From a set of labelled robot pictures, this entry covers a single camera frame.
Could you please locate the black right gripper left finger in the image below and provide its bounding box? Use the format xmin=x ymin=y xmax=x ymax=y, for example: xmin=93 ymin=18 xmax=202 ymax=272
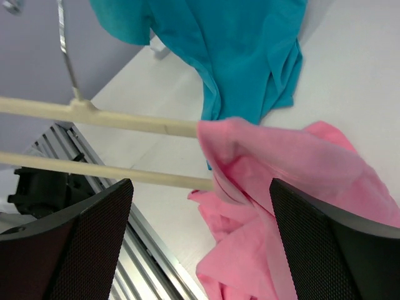
xmin=1 ymin=179 xmax=134 ymax=299

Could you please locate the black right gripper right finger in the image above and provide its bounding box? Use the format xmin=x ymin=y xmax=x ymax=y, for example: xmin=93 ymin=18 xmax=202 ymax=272
xmin=269 ymin=178 xmax=399 ymax=299

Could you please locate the pink t shirt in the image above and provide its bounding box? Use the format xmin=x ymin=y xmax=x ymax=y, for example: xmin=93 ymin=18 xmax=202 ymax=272
xmin=189 ymin=118 xmax=399 ymax=299

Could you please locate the cream hanger with metal hook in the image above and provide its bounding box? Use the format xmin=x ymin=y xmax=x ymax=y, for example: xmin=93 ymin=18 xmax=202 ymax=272
xmin=1 ymin=1 xmax=213 ymax=191

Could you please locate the teal t shirt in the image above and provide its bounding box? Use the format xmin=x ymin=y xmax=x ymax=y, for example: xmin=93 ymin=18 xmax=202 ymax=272
xmin=91 ymin=0 xmax=307 ymax=124

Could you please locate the white and metal clothes rack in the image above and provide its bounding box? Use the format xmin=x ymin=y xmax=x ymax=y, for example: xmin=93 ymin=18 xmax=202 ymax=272
xmin=149 ymin=32 xmax=171 ymax=60

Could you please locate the aluminium mounting rail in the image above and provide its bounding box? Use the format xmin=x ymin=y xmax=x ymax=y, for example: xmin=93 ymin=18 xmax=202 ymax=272
xmin=25 ymin=124 xmax=206 ymax=299

